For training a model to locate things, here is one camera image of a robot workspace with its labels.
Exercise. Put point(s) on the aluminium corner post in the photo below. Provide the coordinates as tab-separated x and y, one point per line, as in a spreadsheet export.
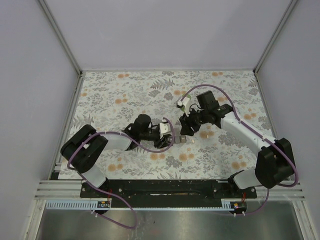
57	31
275	35

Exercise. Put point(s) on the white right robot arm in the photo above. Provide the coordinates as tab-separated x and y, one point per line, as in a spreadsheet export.
275	160

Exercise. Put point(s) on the right aluminium corner post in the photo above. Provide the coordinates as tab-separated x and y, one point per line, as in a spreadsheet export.
275	35

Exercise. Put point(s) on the left aluminium corner post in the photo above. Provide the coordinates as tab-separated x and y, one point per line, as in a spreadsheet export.
57	31

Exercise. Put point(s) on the white cable duct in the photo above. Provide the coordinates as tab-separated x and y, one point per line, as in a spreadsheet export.
214	204

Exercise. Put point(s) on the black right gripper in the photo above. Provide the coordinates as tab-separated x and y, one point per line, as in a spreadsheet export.
186	123

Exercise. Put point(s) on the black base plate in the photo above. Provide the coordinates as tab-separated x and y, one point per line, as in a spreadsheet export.
176	189

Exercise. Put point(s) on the aluminium frame rail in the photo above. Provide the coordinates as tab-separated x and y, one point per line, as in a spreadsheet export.
70	190

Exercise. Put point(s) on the grey weekly pill organizer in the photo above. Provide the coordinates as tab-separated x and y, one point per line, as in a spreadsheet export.
180	139

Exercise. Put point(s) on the floral table mat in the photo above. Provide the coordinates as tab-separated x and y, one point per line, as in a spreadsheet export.
110	101

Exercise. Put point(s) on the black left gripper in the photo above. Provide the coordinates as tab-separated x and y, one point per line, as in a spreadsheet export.
165	142

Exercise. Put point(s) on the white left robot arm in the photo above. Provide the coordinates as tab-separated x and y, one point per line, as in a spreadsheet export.
84	148

